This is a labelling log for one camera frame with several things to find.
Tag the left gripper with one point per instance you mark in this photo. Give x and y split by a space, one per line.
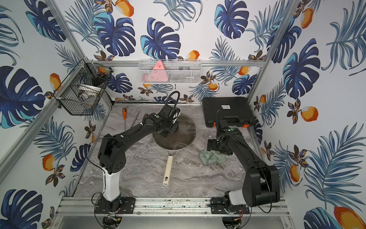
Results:
166 131

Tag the black wire basket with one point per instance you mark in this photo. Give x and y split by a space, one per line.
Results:
82 90

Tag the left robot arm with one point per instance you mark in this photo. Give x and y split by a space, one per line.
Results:
112 151

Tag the orange handled screwdriver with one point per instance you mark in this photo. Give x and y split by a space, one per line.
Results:
125 117

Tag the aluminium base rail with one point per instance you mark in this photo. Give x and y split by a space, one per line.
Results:
164 207

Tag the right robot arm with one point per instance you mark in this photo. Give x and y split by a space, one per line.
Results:
261 184

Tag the black tool case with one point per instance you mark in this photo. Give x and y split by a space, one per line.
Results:
234 110

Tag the glass pot lid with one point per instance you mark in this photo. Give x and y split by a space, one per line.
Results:
181 139

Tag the green fluffy cloth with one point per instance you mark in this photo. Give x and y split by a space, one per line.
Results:
212 157

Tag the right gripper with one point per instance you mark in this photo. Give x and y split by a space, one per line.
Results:
213 147

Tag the pink triangular object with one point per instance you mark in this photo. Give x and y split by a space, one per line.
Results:
158 74

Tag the white mesh shelf basket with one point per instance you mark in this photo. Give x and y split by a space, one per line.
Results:
182 71

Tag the frying pan with cream handle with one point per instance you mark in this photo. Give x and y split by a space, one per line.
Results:
175 167

